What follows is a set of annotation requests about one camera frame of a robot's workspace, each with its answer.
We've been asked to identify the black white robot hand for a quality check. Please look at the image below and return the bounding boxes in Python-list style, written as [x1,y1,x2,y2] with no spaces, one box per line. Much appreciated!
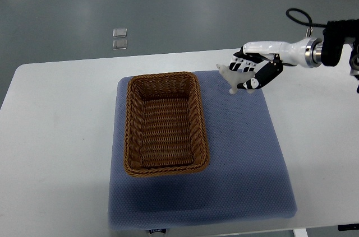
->
[229,37,322,91]

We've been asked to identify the white bear figurine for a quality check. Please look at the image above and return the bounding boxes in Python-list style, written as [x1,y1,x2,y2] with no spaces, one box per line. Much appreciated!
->
[217,64,255,95]

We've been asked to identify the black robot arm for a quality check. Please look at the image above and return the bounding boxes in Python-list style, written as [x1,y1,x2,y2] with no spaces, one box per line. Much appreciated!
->
[312,19,358,80]

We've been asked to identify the brown wicker basket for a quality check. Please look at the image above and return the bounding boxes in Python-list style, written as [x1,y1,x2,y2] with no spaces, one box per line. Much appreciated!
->
[123,72,210,177]

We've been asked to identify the upper metal floor plate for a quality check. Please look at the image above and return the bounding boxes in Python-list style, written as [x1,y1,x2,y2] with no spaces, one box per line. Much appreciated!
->
[112,27,127,38]

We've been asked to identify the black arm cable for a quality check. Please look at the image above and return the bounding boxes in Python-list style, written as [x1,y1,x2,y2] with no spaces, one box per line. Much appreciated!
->
[286,8,328,36]

